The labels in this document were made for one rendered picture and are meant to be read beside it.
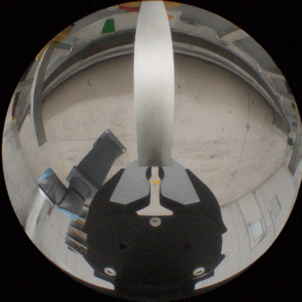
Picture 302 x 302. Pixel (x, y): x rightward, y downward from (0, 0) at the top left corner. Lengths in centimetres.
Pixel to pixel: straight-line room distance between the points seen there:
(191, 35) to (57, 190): 83
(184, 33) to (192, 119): 86
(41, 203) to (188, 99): 131
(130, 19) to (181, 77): 82
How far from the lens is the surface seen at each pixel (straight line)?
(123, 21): 31
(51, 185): 60
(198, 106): 103
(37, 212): 61
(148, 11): 15
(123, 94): 98
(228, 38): 38
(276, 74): 53
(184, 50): 94
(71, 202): 64
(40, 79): 28
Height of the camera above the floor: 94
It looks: 60 degrees down
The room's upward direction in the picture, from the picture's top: 178 degrees counter-clockwise
